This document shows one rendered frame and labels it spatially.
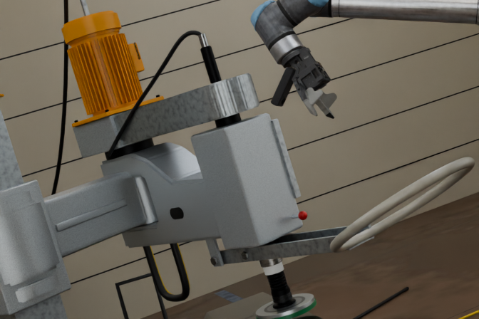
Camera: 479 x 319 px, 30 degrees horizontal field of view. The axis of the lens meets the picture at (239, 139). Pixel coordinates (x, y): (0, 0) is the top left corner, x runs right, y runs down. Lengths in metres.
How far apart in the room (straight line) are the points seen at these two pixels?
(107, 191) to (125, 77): 0.46
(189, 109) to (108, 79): 0.57
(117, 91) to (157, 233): 0.58
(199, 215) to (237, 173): 0.31
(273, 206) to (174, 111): 0.48
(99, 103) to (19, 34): 4.38
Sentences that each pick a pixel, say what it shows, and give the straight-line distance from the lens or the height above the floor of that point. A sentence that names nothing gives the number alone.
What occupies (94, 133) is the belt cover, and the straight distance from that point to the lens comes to 3.59.
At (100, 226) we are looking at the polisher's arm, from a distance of 3.41.
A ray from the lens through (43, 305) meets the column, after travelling 3.25.
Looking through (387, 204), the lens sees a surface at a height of 1.24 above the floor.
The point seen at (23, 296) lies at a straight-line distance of 3.17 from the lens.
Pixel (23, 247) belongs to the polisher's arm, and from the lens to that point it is 3.14.
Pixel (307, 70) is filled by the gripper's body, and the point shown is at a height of 1.65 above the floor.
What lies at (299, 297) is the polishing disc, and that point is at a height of 0.88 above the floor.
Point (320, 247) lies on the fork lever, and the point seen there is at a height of 1.10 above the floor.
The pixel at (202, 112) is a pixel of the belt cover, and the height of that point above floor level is 1.61.
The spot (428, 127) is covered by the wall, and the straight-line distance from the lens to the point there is 8.90.
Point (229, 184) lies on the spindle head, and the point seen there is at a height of 1.36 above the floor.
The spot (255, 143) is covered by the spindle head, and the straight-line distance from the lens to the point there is 3.04.
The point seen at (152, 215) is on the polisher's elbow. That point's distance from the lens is 3.57.
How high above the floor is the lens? 1.65
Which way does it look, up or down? 3 degrees down
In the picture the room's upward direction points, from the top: 17 degrees counter-clockwise
